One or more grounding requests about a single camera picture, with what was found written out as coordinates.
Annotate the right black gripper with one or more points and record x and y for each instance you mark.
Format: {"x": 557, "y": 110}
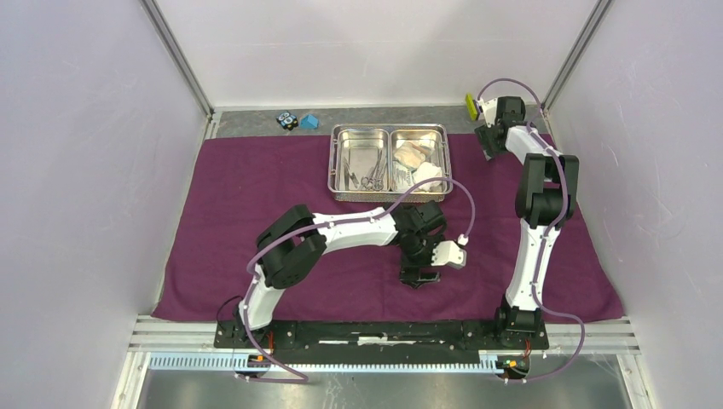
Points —
{"x": 485, "y": 135}

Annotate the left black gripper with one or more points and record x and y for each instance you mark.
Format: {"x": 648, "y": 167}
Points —
{"x": 410, "y": 276}

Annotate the beige gauze roll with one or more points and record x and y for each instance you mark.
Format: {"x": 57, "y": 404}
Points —
{"x": 412, "y": 155}

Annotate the metal instrument tray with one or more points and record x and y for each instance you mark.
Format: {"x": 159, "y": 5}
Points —
{"x": 360, "y": 144}

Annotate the blue small block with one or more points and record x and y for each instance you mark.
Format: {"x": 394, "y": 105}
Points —
{"x": 309, "y": 122}

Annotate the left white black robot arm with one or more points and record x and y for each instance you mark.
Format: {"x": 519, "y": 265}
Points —
{"x": 290, "y": 248}

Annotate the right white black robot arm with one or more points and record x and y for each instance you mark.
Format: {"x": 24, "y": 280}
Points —
{"x": 544, "y": 202}

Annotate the steel surgical scissors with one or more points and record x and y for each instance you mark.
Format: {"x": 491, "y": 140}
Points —
{"x": 375, "y": 178}

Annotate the yellow green white object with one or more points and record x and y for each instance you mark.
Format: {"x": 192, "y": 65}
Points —
{"x": 472, "y": 107}

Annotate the white crumpled gauze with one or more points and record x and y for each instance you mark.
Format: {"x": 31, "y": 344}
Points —
{"x": 425, "y": 171}

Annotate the white sterile packet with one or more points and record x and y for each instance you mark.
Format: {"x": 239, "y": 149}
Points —
{"x": 402, "y": 177}

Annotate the steel forceps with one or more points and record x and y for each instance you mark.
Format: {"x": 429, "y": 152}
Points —
{"x": 351, "y": 180}

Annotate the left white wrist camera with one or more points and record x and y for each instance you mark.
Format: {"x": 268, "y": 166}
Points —
{"x": 450, "y": 253}

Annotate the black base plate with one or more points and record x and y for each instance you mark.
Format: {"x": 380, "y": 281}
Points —
{"x": 378, "y": 343}

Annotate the aluminium frame rail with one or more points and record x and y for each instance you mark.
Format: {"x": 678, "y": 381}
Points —
{"x": 168, "y": 345}

